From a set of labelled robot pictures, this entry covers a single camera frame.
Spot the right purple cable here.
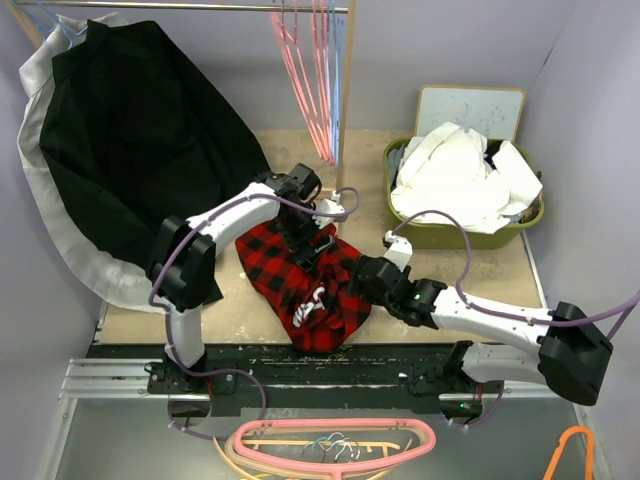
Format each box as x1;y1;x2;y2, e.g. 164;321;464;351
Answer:
394;209;640;341

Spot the red black plaid shirt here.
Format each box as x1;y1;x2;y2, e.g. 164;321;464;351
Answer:
235;220;372;352

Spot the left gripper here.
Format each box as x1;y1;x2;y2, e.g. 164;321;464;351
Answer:
278;203;334;271

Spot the pink hanger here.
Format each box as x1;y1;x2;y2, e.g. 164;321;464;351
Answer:
270;10;325;161
311;1;335;166

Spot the pink hanger foreground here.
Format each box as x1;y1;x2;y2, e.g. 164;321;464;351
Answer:
225;417;436;479

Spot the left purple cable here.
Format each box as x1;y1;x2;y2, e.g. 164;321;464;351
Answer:
147;186;362;441

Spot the small whiteboard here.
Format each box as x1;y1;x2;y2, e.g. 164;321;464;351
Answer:
414;84;526;141

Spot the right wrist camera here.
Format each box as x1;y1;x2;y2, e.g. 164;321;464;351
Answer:
383;230;413;271

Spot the blue hanger under shirts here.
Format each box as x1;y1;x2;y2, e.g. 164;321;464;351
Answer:
35;0;88;50

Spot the purple cable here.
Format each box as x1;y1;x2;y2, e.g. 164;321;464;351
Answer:
394;209;640;341
147;186;362;441

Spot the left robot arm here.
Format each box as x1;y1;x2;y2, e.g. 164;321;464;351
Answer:
146;164;345;392

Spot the orange hanger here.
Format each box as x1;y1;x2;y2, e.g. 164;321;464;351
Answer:
542;424;596;480

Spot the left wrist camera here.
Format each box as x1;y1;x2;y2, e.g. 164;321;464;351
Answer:
312;199;346;228

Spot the green laundry basket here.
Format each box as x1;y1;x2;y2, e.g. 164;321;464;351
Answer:
382;137;545;250

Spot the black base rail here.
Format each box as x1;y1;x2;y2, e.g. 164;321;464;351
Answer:
87;343;500;416

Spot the blue wire hanger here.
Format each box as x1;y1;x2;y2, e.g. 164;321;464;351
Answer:
328;1;345;162

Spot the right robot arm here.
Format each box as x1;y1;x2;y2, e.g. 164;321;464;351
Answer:
348;255;613;406

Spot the wooden clothes rack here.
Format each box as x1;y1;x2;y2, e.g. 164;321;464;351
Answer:
5;0;357;193

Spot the pink hanger left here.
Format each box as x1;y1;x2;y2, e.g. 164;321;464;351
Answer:
270;10;325;161

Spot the white shirt on rack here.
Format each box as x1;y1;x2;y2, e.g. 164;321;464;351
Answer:
16;12;166;314

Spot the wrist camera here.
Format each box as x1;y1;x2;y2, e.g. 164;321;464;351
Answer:
383;230;413;271
312;199;346;228

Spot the pink hanger right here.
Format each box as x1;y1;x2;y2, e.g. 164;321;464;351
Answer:
311;1;335;166

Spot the white clothes pile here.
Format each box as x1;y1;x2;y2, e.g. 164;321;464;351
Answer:
388;122;542;234

